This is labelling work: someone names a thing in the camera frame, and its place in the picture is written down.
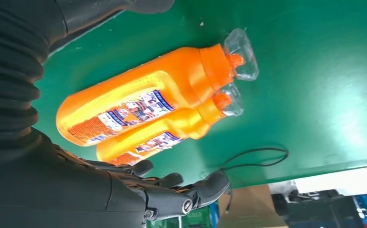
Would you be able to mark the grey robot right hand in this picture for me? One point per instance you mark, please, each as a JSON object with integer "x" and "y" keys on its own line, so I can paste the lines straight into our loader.
{"x": 45, "y": 188}

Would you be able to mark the orange detergent bottle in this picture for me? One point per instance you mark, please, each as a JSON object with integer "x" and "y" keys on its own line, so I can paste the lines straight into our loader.
{"x": 183, "y": 126}
{"x": 158, "y": 78}

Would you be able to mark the blue metal rack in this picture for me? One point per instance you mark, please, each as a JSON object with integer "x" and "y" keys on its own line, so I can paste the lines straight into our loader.
{"x": 214, "y": 217}

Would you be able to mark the cardboard box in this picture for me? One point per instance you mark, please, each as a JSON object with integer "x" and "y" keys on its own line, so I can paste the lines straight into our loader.
{"x": 252, "y": 207}

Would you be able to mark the black carry case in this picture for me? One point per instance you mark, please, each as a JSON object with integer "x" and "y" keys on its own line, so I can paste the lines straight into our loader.
{"x": 315, "y": 214}

